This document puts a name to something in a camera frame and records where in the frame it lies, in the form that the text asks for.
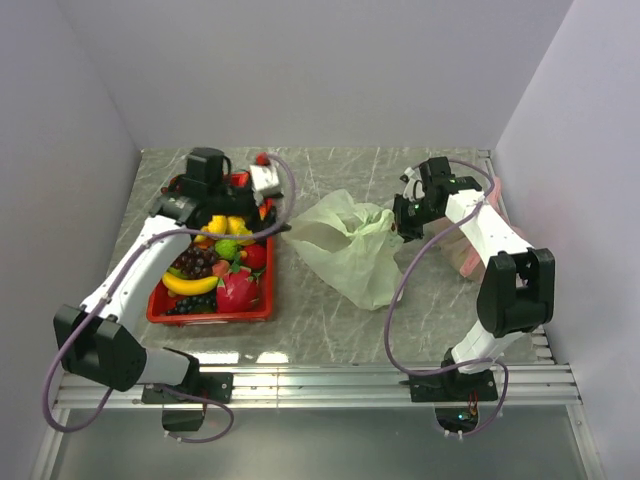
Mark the yellow fake starfruit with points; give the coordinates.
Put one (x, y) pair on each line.
(236, 226)

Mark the purple grape bunch middle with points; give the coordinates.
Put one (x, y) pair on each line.
(194, 263)

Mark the pink fake dragon fruit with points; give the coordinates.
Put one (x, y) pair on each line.
(237, 291)

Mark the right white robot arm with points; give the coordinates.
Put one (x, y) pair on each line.
(516, 295)

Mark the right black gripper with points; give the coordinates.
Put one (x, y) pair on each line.
(400, 223)

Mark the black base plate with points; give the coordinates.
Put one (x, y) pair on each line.
(460, 395)
(184, 406)

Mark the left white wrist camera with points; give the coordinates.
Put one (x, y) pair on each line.
(264, 176)

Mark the pink plastic bag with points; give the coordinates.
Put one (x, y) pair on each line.
(468, 248)

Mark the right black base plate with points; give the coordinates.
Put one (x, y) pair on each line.
(460, 395)

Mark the dark blue grape bunch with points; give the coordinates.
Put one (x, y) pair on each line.
(193, 305)

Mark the green fake lime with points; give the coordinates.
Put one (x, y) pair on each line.
(227, 249)

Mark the green avocado print plastic bag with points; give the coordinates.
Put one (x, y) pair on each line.
(351, 247)

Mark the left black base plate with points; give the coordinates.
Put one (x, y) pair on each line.
(184, 406)

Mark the aluminium rail frame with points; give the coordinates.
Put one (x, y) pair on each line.
(339, 411)

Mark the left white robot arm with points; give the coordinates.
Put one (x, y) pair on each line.
(95, 339)

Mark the red plastic crate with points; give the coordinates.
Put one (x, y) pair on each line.
(162, 299)

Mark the yellow fake banana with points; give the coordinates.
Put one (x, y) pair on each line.
(187, 287)

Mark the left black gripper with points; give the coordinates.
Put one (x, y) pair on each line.
(254, 211)

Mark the yellow fake lemon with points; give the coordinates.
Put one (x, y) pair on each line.
(217, 225)

